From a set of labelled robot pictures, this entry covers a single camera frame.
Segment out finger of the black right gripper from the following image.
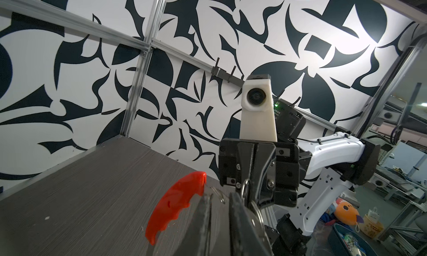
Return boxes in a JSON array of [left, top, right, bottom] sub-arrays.
[[248, 143, 276, 209], [237, 140, 255, 203]]

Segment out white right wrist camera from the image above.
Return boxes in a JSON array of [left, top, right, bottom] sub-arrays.
[[239, 74, 278, 142]]

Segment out orange plush toy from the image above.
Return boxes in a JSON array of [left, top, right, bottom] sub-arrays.
[[334, 200, 364, 226]]

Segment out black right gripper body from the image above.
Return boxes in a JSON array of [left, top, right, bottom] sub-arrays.
[[218, 138, 300, 208]]

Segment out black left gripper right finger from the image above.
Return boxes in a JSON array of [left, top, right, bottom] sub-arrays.
[[229, 192, 272, 256]]

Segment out blue bin with items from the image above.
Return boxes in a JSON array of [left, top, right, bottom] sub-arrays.
[[328, 224, 377, 256]]

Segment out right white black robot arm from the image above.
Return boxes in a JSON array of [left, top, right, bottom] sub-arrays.
[[219, 100, 380, 256]]

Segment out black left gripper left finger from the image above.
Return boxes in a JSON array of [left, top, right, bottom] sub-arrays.
[[174, 194, 212, 256]]

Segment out black wall hook rail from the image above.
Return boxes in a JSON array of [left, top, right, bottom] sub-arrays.
[[211, 57, 245, 88]]

